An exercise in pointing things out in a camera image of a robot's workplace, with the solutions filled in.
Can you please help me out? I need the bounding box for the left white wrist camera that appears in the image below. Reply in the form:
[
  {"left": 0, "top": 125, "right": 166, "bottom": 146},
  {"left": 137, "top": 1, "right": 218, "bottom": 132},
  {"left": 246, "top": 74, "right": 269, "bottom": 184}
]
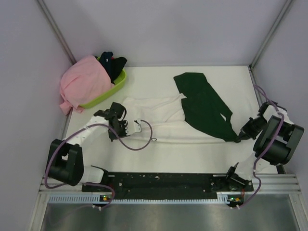
[{"left": 126, "top": 118, "right": 142, "bottom": 135}]

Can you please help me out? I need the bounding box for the left aluminium corner post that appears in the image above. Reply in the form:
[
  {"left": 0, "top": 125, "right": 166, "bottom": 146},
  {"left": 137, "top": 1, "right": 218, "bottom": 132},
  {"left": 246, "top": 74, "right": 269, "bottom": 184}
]
[{"left": 36, "top": 0, "right": 76, "bottom": 65}]

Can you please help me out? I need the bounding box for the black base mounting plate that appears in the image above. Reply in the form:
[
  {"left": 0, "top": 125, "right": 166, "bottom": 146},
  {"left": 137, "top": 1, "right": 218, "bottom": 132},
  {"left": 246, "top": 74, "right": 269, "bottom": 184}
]
[{"left": 81, "top": 171, "right": 255, "bottom": 199}]

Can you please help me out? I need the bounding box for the right aluminium corner post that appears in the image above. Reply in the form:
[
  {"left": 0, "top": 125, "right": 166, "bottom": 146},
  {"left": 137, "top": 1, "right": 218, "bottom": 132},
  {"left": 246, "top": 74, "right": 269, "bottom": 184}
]
[{"left": 249, "top": 0, "right": 295, "bottom": 69}]

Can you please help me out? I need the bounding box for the black t shirt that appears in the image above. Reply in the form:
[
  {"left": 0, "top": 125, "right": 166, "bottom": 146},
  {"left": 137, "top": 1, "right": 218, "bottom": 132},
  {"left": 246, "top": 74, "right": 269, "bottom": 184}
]
[{"left": 109, "top": 57, "right": 127, "bottom": 84}]

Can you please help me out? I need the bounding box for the aluminium corner post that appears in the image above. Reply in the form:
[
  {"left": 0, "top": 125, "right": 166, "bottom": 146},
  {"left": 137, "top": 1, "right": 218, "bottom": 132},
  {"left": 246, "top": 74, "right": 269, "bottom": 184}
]
[
  {"left": 249, "top": 0, "right": 295, "bottom": 69},
  {"left": 36, "top": 0, "right": 76, "bottom": 65}
]

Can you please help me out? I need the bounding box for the grey slotted cable duct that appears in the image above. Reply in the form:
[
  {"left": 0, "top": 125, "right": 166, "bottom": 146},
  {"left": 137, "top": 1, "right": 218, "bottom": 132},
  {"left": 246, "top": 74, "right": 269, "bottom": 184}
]
[{"left": 48, "top": 194, "right": 241, "bottom": 205}]

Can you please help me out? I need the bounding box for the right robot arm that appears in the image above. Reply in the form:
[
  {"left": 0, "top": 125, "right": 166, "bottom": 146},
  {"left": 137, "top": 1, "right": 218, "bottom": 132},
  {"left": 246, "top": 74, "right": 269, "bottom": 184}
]
[{"left": 224, "top": 102, "right": 304, "bottom": 191}]

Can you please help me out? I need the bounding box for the white and green t shirt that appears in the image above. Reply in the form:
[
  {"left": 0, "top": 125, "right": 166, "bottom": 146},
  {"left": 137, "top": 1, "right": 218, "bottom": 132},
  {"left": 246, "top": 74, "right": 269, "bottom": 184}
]
[{"left": 123, "top": 72, "right": 238, "bottom": 143}]

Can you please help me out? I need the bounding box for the lime green plastic basket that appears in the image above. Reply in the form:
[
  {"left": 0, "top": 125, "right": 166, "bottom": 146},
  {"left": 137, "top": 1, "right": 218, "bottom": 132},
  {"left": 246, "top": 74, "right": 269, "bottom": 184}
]
[{"left": 80, "top": 56, "right": 127, "bottom": 109}]

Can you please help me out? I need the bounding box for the pink t shirt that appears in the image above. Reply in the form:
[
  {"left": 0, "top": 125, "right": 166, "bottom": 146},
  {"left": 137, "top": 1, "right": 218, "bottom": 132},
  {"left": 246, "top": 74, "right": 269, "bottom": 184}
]
[{"left": 60, "top": 55, "right": 114, "bottom": 115}]

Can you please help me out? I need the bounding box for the right aluminium table edge rail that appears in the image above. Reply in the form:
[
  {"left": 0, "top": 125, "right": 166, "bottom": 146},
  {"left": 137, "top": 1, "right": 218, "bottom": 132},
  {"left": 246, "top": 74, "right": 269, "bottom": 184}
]
[{"left": 253, "top": 81, "right": 284, "bottom": 175}]

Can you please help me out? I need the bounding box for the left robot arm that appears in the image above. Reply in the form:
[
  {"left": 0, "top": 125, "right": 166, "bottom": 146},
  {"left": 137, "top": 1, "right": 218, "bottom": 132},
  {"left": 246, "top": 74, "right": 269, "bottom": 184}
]
[{"left": 44, "top": 103, "right": 128, "bottom": 191}]

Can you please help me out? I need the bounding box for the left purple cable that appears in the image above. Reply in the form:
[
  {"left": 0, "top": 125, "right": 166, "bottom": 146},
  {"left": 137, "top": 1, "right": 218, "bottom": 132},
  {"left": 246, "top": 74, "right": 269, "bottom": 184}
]
[{"left": 44, "top": 119, "right": 154, "bottom": 209}]

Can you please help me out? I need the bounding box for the aluminium frame rail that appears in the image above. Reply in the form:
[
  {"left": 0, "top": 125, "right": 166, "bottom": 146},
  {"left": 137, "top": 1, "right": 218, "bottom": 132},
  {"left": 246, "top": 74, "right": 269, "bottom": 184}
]
[{"left": 39, "top": 174, "right": 301, "bottom": 194}]

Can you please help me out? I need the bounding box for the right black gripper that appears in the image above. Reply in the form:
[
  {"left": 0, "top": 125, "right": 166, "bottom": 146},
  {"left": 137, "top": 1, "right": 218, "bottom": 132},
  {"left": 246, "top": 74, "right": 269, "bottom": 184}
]
[{"left": 236, "top": 116, "right": 267, "bottom": 141}]

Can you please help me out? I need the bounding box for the navy blue t shirt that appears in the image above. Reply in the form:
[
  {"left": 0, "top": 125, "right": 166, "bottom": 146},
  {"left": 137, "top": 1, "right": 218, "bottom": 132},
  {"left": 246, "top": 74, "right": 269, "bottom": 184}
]
[{"left": 99, "top": 51, "right": 113, "bottom": 73}]

